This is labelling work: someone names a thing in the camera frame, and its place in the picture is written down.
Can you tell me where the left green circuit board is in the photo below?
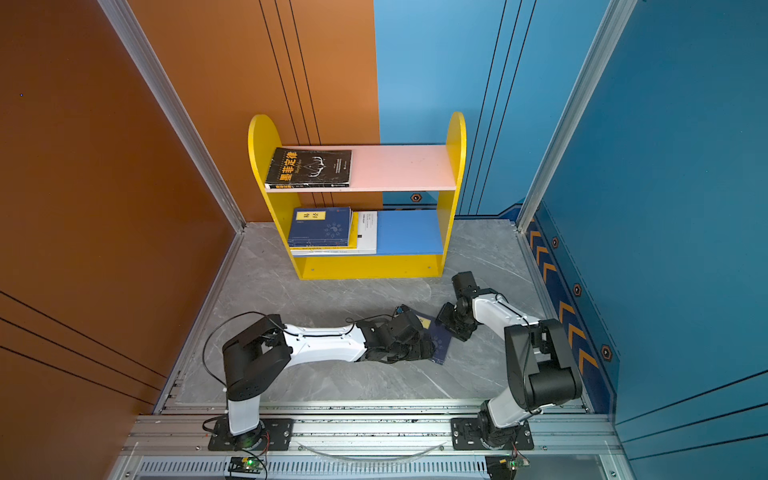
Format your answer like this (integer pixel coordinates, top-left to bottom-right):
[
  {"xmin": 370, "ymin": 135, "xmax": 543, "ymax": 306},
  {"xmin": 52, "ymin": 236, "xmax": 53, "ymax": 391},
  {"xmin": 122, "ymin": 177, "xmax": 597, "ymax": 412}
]
[{"xmin": 226, "ymin": 456, "xmax": 268, "ymax": 479}]

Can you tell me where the left aluminium corner post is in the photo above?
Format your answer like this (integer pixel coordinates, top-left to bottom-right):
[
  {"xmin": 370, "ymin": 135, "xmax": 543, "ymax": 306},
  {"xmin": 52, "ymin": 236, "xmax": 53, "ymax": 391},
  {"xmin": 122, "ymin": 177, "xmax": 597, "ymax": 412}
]
[{"xmin": 98, "ymin": 0, "xmax": 246, "ymax": 234}]

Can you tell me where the green circuit board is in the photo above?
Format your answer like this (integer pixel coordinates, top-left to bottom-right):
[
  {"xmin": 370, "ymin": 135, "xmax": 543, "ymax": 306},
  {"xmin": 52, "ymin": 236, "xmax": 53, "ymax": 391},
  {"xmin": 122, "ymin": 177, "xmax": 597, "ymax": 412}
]
[
  {"xmin": 226, "ymin": 456, "xmax": 268, "ymax": 479},
  {"xmin": 485, "ymin": 456, "xmax": 530, "ymax": 480}
]

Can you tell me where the navy book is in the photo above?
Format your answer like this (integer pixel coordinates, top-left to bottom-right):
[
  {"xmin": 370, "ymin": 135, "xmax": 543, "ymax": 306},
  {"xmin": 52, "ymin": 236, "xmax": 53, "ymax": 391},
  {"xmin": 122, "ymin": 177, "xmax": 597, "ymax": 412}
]
[
  {"xmin": 416, "ymin": 312, "xmax": 452, "ymax": 365},
  {"xmin": 287, "ymin": 206, "xmax": 355, "ymax": 248}
]

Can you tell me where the right aluminium corner post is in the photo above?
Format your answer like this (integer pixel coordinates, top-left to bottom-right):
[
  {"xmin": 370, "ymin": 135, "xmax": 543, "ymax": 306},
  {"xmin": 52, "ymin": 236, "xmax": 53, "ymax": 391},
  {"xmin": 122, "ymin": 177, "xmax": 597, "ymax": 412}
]
[{"xmin": 517, "ymin": 0, "xmax": 638, "ymax": 234}]

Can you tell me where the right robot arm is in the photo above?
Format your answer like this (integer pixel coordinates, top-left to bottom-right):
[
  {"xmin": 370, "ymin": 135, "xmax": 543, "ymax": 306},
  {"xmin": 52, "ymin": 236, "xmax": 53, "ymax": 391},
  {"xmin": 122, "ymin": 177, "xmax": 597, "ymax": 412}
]
[{"xmin": 436, "ymin": 271, "xmax": 583, "ymax": 449}]

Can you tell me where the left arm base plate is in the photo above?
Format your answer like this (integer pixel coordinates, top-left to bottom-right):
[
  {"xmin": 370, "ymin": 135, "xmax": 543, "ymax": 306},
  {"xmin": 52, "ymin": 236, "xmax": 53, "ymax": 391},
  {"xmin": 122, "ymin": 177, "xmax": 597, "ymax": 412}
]
[{"xmin": 202, "ymin": 415, "xmax": 294, "ymax": 452}]

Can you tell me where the aluminium frame rail front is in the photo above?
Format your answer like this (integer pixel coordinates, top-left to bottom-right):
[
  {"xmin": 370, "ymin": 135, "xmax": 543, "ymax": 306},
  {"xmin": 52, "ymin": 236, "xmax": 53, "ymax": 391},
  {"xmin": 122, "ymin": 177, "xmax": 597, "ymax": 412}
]
[{"xmin": 110, "ymin": 400, "xmax": 632, "ymax": 479}]

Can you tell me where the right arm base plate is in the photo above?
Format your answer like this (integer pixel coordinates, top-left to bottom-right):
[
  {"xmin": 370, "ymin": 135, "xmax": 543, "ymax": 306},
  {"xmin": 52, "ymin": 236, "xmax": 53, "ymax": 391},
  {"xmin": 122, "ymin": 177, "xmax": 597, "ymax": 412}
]
[{"xmin": 450, "ymin": 417, "xmax": 535, "ymax": 451}]

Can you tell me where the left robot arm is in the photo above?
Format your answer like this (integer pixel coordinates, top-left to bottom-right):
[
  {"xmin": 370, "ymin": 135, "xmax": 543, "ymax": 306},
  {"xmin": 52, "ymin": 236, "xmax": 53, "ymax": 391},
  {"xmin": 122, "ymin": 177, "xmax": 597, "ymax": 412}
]
[{"xmin": 222, "ymin": 305, "xmax": 436, "ymax": 436}]

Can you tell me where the white La Dame book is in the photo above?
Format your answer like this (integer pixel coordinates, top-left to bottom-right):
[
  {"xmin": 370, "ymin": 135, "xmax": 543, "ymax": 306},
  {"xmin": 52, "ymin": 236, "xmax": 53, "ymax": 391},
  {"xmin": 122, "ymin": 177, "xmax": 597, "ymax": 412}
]
[{"xmin": 290, "ymin": 211, "xmax": 378, "ymax": 257}]

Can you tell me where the black book orange title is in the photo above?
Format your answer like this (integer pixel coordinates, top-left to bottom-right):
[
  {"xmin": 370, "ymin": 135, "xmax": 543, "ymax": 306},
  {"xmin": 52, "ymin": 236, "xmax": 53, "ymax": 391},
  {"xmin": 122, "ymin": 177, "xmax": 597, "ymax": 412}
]
[{"xmin": 265, "ymin": 148, "xmax": 352, "ymax": 189}]

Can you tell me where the right green circuit board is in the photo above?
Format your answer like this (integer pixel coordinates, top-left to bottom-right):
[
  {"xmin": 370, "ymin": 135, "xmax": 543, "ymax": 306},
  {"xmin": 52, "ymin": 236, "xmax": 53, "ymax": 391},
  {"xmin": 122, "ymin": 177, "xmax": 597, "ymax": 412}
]
[{"xmin": 485, "ymin": 456, "xmax": 530, "ymax": 480}]

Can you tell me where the aluminium corner post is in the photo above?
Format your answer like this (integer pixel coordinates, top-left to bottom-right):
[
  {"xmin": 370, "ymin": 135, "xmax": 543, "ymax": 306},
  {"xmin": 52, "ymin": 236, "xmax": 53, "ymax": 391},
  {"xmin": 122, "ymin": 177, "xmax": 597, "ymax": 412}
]
[
  {"xmin": 98, "ymin": 0, "xmax": 246, "ymax": 234},
  {"xmin": 517, "ymin": 0, "xmax": 638, "ymax": 234}
]

